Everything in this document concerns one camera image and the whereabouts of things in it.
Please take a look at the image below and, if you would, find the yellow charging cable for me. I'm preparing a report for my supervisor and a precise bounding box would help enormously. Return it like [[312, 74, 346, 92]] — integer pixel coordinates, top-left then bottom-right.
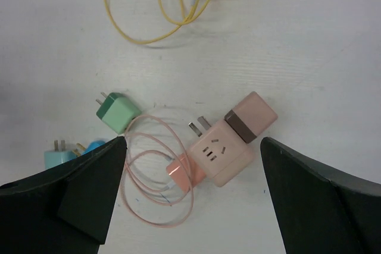
[[102, 0, 221, 44]]

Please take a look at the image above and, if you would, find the bright blue plug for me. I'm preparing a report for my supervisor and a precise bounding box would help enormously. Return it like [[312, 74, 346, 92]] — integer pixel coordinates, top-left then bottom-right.
[[73, 140, 105, 156]]

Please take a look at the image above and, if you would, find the light cyan USB charger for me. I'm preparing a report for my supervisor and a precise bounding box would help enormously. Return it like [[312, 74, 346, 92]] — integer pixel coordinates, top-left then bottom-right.
[[44, 140, 77, 170]]

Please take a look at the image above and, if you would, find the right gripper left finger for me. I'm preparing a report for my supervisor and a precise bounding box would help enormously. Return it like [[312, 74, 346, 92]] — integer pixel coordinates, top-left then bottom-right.
[[1, 136, 127, 253]]

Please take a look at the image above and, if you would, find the salmon pink USB charger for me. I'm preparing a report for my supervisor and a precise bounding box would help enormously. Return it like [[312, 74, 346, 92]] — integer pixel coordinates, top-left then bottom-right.
[[166, 153, 206, 193]]

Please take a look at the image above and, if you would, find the pink cube socket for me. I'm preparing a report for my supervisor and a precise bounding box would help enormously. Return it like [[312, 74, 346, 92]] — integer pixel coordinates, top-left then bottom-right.
[[188, 119, 255, 187]]

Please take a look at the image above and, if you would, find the mint green USB charger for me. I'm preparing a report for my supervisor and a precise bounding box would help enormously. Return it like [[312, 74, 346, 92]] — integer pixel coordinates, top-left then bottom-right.
[[96, 92, 142, 135]]

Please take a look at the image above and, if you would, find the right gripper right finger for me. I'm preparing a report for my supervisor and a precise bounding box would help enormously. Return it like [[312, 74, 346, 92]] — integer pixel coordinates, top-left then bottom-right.
[[260, 137, 380, 253]]

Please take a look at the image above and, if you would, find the pink charger brown band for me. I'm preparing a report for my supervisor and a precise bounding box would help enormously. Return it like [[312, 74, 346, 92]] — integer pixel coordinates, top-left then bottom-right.
[[224, 92, 278, 144]]

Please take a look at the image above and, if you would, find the pink charging cable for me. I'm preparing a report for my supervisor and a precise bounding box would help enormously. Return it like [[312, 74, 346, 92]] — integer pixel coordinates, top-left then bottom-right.
[[120, 114, 195, 228]]

